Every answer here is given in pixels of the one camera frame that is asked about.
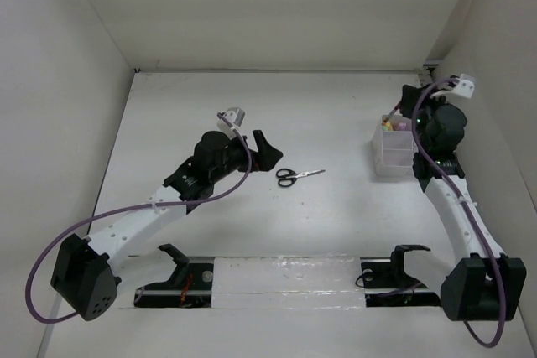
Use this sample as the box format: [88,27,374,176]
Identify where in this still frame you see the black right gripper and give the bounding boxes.
[399,83,452,153]

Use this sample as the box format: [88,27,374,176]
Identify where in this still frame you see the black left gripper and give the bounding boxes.
[210,130,281,184]

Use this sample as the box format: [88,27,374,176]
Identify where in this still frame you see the black handled scissors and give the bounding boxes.
[275,169,325,189]

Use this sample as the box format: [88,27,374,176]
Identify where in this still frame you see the purple pink highlighter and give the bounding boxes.
[395,122,409,132]

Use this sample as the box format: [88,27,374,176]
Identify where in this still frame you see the orange capped red pen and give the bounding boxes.
[383,102,400,124]

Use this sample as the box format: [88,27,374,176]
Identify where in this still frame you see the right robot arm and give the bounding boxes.
[388,85,527,322]

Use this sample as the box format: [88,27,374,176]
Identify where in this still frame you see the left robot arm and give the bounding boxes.
[50,130,284,321]

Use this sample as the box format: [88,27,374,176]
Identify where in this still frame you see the white divided container left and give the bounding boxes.
[371,115,417,177]

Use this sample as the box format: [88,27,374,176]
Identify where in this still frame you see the aluminium rail right side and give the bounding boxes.
[417,64,438,87]

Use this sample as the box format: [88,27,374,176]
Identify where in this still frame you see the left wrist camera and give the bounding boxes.
[217,107,246,128]

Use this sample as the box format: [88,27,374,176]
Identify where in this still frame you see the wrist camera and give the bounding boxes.
[431,74,476,99]
[217,107,246,128]

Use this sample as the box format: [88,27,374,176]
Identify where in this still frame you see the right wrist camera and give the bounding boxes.
[431,74,476,99]

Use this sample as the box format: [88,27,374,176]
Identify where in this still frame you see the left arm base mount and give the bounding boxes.
[133,244,215,309]

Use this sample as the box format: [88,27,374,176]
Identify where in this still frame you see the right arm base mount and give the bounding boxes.
[355,245,441,308]

